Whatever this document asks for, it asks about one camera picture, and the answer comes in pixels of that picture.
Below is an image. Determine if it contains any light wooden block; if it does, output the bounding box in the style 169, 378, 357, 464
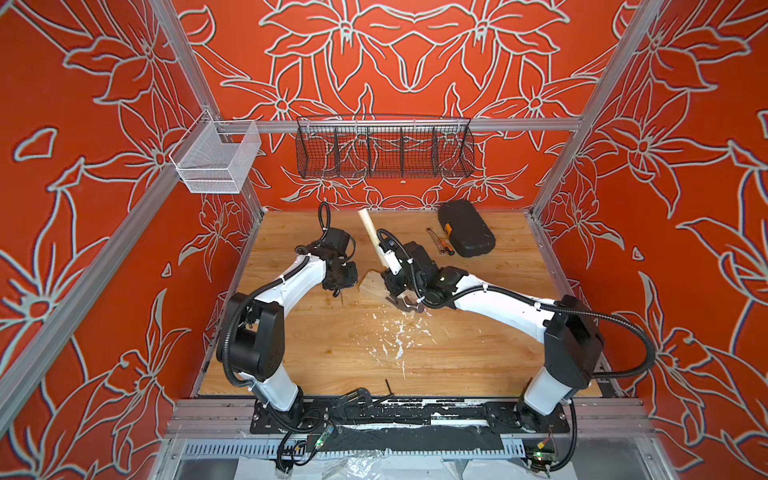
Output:
359, 270, 390, 301

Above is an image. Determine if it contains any white mesh basket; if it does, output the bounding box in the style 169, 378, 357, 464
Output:
170, 109, 262, 194

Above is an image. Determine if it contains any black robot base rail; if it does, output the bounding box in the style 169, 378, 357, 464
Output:
282, 388, 571, 436

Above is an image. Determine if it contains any black plastic tool case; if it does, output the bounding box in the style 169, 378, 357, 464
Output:
438, 199, 496, 258

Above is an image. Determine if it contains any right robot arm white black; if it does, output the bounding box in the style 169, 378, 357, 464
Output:
378, 235, 656, 432

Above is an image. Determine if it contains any orange black screwdriver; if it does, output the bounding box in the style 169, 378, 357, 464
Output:
433, 230, 455, 256

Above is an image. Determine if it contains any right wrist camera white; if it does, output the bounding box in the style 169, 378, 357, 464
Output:
383, 250, 402, 276

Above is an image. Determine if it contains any wooden handle claw hammer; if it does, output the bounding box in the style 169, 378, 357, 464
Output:
358, 208, 424, 313

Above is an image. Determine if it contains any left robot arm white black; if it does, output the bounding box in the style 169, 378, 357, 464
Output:
216, 202, 358, 431

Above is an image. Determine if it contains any black wire basket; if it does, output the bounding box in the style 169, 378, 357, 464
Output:
295, 114, 476, 180

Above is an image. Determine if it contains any silver ratchet wrench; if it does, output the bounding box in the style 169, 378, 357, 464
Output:
426, 228, 447, 255

